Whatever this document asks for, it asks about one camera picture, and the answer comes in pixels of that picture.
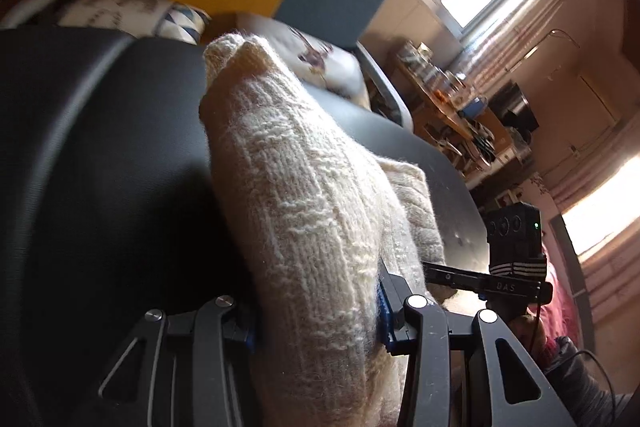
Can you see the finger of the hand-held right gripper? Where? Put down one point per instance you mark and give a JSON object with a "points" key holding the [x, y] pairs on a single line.
{"points": [[450, 277]]}

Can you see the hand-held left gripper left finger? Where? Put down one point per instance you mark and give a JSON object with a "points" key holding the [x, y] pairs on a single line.
{"points": [[235, 327]]}

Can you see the sheer striped curtain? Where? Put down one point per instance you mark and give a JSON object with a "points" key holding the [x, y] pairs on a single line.
{"points": [[525, 22]]}

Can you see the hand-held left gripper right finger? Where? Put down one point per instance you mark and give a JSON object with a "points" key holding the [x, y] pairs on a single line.
{"points": [[382, 327]]}

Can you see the cream knitted sweater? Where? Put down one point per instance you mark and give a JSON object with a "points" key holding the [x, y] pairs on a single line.
{"points": [[310, 232]]}

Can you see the pink blanket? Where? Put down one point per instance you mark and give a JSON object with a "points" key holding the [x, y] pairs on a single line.
{"points": [[562, 302]]}

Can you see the cluttered wooden shelf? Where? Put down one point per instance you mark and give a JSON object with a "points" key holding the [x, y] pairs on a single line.
{"points": [[440, 117]]}

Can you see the person's right hand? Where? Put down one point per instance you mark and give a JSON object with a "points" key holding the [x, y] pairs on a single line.
{"points": [[525, 329]]}

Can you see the blue triangle print pillow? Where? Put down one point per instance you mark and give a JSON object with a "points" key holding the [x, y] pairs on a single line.
{"points": [[180, 19]]}

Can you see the blue box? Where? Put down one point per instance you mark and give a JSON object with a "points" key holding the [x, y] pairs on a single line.
{"points": [[472, 107]]}

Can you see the person's right forearm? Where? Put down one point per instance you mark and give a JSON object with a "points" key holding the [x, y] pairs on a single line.
{"points": [[580, 387]]}

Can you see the bright small window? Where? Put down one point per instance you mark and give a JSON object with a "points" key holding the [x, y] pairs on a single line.
{"points": [[610, 207]]}

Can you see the bird print pillow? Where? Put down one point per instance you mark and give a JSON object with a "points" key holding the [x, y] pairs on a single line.
{"points": [[320, 57]]}

